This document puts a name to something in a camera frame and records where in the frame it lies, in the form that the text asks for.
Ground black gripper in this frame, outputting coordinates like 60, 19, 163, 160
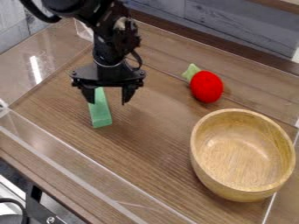
70, 41, 146, 104

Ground green rectangular block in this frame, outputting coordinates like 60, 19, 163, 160
88, 87, 112, 128

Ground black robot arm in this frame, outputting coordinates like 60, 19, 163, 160
20, 0, 146, 103

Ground brown wooden bowl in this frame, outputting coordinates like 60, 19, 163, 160
191, 108, 297, 202

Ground red plush strawberry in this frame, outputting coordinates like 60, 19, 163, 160
182, 63, 224, 103

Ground clear acrylic corner bracket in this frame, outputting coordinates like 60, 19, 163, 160
75, 20, 94, 42

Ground clear acrylic front wall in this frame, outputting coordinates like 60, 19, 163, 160
0, 99, 195, 224

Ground black cable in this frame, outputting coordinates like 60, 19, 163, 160
0, 197, 28, 224

